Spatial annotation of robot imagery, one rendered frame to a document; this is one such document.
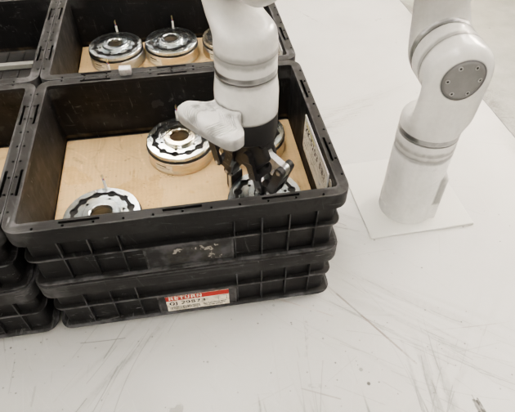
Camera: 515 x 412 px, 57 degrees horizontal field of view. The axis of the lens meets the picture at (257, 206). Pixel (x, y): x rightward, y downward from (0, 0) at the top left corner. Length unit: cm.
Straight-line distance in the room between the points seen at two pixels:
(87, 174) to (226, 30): 36
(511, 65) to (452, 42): 220
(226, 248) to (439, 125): 34
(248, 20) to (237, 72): 5
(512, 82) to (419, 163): 199
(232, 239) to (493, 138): 67
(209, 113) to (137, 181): 24
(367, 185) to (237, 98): 44
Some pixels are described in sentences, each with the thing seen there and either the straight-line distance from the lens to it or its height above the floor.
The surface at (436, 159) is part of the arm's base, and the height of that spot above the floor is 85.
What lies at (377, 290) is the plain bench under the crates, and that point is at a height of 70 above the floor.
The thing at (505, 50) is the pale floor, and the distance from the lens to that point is 300.
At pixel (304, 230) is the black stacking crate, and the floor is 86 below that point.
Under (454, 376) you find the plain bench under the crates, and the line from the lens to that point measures 74.
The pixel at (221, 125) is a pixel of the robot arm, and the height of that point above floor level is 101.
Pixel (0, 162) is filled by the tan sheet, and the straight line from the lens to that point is 84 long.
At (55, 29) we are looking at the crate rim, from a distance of 94.
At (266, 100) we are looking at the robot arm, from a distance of 54.
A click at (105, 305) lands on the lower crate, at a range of 71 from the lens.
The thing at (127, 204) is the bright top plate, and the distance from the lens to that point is 66.
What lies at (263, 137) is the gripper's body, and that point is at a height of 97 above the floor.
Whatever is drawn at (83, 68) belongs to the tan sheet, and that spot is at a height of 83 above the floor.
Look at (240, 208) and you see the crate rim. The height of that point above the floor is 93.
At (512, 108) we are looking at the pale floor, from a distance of 254.
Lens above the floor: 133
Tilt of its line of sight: 48 degrees down
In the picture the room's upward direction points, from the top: straight up
